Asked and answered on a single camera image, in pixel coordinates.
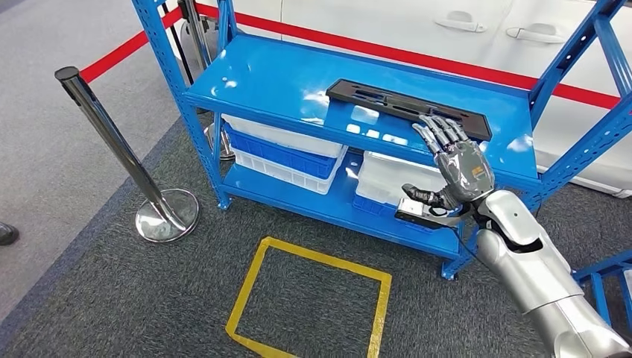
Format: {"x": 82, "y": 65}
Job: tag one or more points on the black plastic slotted part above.
{"x": 355, "y": 91}

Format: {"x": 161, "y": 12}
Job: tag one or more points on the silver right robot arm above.
{"x": 533, "y": 267}

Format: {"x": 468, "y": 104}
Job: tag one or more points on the blue metal shelf rack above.
{"x": 276, "y": 74}

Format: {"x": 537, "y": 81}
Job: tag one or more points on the blue plastic crate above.
{"x": 370, "y": 207}
{"x": 276, "y": 154}

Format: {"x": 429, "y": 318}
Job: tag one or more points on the yellow floor tape square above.
{"x": 326, "y": 260}

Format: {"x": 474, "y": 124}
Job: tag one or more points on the red barrier belt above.
{"x": 395, "y": 53}
{"x": 126, "y": 49}

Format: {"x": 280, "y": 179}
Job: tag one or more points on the white car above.
{"x": 370, "y": 19}

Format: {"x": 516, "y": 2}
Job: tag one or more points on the thin black pole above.
{"x": 177, "y": 39}

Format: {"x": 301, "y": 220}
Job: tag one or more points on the small blue metal rack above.
{"x": 600, "y": 296}

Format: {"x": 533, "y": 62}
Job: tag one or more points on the person's foot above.
{"x": 7, "y": 234}

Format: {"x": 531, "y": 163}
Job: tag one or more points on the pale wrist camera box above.
{"x": 412, "y": 207}

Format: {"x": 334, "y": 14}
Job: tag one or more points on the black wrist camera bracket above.
{"x": 444, "y": 223}

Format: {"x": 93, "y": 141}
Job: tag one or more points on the chrome stanchion post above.
{"x": 116, "y": 141}
{"x": 195, "y": 29}

